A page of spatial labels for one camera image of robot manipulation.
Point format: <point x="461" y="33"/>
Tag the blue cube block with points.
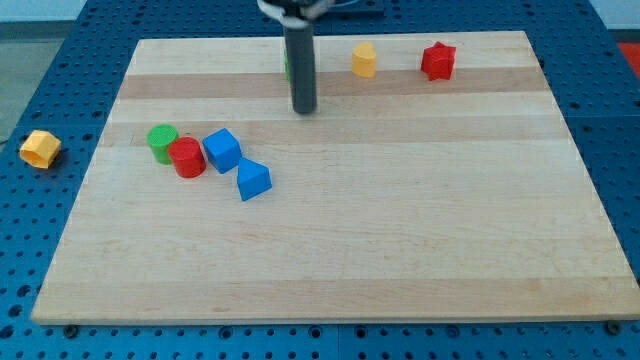
<point x="223" y="150"/>

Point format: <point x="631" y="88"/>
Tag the blue triangular prism block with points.
<point x="253" y="179"/>

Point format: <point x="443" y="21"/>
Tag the wooden board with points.
<point x="399" y="200"/>

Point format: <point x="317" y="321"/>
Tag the red cylinder block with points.
<point x="187" y="157"/>

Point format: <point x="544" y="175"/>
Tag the green block behind rod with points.
<point x="286" y="65"/>

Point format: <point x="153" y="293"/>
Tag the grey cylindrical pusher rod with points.
<point x="301" y="68"/>

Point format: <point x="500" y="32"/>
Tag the green cylinder block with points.
<point x="159" y="138"/>

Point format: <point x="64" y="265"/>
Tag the red star block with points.
<point x="438" y="61"/>

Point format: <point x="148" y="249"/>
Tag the yellow hexagonal block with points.
<point x="40" y="149"/>

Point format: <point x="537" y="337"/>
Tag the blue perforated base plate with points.
<point x="595" y="88"/>

